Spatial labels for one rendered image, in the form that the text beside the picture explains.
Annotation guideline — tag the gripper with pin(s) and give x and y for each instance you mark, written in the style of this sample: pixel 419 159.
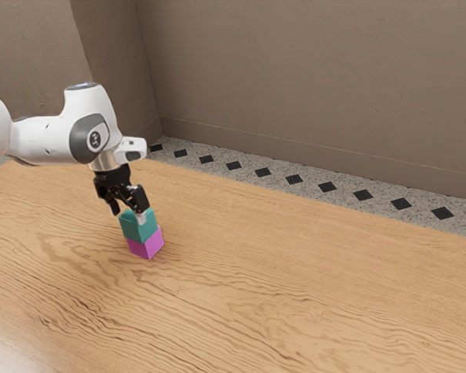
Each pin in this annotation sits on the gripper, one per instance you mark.
pixel 112 180

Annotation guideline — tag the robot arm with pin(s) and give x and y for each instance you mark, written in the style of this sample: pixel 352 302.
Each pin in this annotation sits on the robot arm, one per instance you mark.
pixel 42 136

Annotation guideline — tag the teal block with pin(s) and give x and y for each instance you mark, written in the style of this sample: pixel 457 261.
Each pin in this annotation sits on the teal block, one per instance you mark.
pixel 138 225

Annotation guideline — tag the magenta block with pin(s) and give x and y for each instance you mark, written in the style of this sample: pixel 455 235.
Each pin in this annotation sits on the magenta block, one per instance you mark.
pixel 145 246

